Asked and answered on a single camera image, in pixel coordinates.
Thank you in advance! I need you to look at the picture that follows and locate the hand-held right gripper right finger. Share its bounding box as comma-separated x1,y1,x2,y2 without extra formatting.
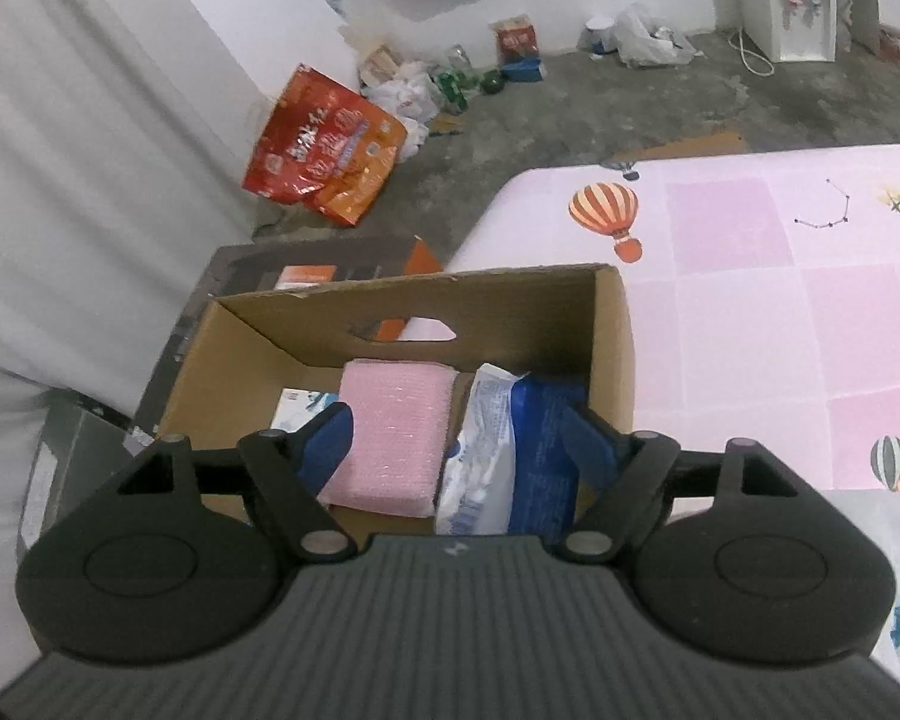
553,401,800,563

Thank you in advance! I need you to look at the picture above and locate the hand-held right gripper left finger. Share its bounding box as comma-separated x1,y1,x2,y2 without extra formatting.
116,401,357,563

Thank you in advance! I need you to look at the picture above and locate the pink sponge pad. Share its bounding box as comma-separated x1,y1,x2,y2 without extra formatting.
319,360,460,518

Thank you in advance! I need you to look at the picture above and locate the blue white plastic packet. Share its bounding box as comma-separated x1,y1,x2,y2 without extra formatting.
435,362,597,537

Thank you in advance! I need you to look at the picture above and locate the brown cardboard box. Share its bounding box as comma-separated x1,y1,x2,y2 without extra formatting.
157,264,637,537

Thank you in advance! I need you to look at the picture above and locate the white blue printed pack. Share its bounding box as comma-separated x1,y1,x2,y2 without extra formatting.
271,388,342,436

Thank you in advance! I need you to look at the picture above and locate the dark printed flat carton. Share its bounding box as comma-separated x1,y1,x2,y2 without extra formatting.
131,235,447,455

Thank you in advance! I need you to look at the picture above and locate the pink printed bed sheet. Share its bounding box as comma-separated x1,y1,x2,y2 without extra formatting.
448,141,900,533

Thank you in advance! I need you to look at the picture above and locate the grey box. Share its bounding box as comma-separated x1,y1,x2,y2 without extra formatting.
19,390,149,550

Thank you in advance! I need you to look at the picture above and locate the red orange plastic bag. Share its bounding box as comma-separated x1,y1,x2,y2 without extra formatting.
241,64,410,228

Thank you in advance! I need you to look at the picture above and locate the flat cardboard piece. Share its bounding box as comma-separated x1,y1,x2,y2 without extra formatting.
607,131,749,167

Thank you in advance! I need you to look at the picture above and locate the white plastic bag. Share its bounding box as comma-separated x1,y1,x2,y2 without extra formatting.
360,60,451,143
613,4,700,68

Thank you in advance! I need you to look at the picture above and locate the red snack bag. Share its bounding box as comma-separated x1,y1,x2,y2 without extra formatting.
491,15,545,68

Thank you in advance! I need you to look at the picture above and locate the white bucket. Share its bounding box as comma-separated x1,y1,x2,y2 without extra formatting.
579,15,620,57

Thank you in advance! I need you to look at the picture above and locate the white water dispenser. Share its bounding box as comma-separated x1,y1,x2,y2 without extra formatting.
735,0,841,65

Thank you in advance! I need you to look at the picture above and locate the white cable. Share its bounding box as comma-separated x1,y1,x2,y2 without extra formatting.
730,25,777,78

